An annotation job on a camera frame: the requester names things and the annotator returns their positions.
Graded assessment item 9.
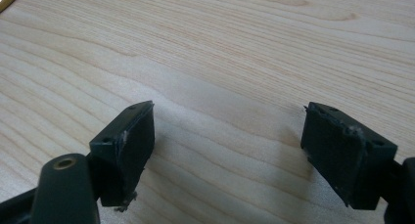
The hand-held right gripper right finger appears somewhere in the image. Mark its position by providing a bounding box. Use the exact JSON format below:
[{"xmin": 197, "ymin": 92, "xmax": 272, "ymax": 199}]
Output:
[{"xmin": 300, "ymin": 101, "xmax": 398, "ymax": 211}]

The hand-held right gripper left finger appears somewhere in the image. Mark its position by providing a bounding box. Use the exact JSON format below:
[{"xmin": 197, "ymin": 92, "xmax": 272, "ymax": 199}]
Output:
[{"xmin": 88, "ymin": 100, "xmax": 157, "ymax": 213}]

